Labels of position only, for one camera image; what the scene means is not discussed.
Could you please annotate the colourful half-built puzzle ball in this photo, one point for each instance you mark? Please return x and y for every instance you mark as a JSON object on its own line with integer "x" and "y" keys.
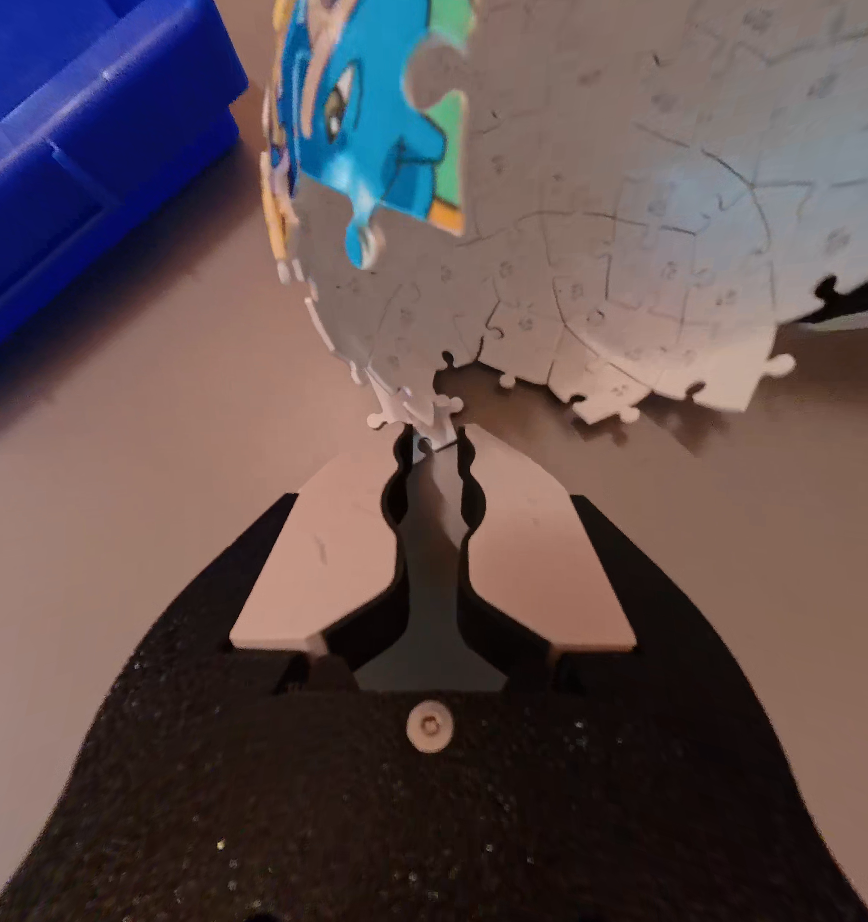
{"x": 621, "y": 216}

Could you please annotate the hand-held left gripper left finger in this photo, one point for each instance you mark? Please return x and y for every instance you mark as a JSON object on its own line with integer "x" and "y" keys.
{"x": 311, "y": 562}

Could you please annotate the blue plastic bin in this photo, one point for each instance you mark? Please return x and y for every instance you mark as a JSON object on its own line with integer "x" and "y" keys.
{"x": 81, "y": 144}

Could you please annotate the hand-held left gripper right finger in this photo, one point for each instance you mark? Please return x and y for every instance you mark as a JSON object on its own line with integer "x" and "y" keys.
{"x": 549, "y": 562}

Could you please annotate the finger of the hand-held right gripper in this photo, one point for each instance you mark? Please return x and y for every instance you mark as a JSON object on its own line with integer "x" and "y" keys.
{"x": 866, "y": 302}

